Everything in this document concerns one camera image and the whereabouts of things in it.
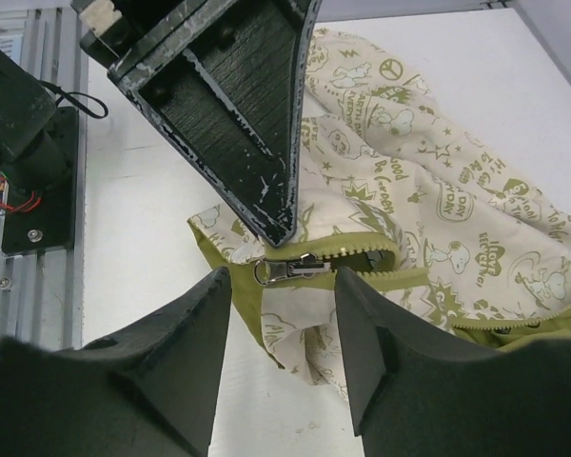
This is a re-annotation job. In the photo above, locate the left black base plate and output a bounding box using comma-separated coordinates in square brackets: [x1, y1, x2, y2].
[1, 107, 79, 255]

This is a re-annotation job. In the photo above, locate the cream green-printed hooded jacket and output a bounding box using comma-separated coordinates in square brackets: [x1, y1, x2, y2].
[188, 29, 571, 395]

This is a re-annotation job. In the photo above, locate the silver metal zipper slider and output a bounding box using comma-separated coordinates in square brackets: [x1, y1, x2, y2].
[253, 252, 335, 286]

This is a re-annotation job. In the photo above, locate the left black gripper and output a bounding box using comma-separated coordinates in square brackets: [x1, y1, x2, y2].
[70, 0, 235, 62]

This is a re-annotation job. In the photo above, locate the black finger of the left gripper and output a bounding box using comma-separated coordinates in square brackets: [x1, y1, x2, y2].
[108, 1, 320, 247]

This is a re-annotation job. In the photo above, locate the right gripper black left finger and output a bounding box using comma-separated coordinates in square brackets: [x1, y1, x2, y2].
[0, 268, 231, 456]

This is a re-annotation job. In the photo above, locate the aluminium mounting rail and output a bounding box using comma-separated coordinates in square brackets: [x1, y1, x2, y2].
[0, 7, 107, 350]

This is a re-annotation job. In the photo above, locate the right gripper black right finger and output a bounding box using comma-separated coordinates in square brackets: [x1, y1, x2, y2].
[334, 268, 571, 456]

